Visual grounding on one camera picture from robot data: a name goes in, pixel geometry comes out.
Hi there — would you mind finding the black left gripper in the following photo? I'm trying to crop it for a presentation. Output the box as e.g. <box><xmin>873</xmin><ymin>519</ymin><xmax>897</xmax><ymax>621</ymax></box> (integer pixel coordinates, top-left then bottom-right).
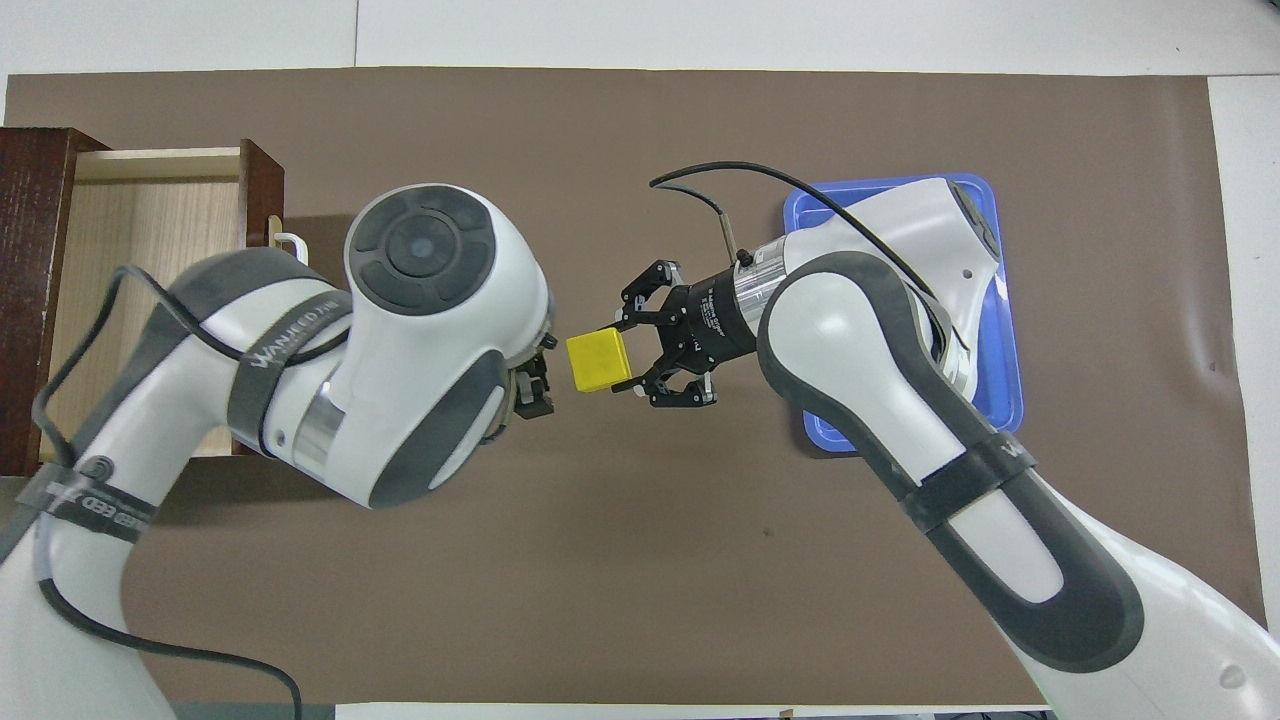
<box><xmin>500</xmin><ymin>335</ymin><xmax>558</xmax><ymax>426</ymax></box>

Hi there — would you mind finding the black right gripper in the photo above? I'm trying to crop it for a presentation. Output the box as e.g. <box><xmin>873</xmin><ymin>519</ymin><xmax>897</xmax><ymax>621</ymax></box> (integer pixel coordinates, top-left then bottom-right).
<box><xmin>612</xmin><ymin>260</ymin><xmax>761</xmax><ymax>411</ymax></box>

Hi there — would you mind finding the yellow cube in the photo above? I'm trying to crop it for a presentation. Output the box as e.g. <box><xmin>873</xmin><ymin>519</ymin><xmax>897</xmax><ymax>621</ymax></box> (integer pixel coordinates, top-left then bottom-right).
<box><xmin>566</xmin><ymin>328</ymin><xmax>634</xmax><ymax>394</ymax></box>

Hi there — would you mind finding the wooden drawer with white handle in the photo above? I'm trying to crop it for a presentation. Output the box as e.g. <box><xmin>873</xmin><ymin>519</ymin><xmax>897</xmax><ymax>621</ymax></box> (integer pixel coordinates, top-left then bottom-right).
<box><xmin>38</xmin><ymin>139</ymin><xmax>311</xmax><ymax>458</ymax></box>

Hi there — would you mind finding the brown table mat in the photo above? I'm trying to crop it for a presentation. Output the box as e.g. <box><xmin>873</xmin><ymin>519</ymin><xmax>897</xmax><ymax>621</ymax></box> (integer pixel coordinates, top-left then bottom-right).
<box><xmin>0</xmin><ymin>68</ymin><xmax>1271</xmax><ymax>707</ymax></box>

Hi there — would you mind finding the blue plastic tray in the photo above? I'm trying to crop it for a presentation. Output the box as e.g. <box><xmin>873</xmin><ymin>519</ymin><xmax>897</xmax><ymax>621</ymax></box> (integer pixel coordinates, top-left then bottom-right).
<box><xmin>782</xmin><ymin>173</ymin><xmax>1025</xmax><ymax>454</ymax></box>

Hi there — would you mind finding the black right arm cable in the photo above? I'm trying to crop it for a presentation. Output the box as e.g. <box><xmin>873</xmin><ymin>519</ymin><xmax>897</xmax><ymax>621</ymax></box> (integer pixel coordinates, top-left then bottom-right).
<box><xmin>649</xmin><ymin>162</ymin><xmax>966</xmax><ymax>346</ymax></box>

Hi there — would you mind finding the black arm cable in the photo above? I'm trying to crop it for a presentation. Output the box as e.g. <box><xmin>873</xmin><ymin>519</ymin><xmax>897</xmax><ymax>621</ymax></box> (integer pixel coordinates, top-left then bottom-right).
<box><xmin>30</xmin><ymin>265</ymin><xmax>353</xmax><ymax>720</ymax></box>
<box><xmin>649</xmin><ymin>162</ymin><xmax>966</xmax><ymax>346</ymax></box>

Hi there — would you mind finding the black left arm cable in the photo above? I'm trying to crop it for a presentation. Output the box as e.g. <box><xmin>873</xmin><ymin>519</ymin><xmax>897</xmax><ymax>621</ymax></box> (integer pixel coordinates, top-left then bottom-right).
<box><xmin>30</xmin><ymin>265</ymin><xmax>353</xmax><ymax>720</ymax></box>

